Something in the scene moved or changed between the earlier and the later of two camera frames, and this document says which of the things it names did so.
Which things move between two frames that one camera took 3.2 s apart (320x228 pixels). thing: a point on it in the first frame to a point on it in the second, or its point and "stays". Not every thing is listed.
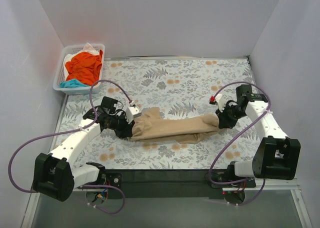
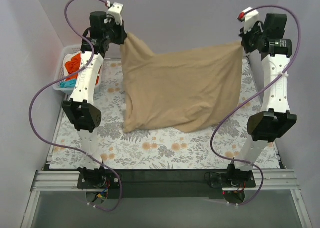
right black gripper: [224, 120] to [245, 41]
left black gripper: [125, 130] to [120, 35]
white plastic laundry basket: [80, 66] stays
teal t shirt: [71, 83] stays
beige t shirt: [187, 130] to [187, 91]
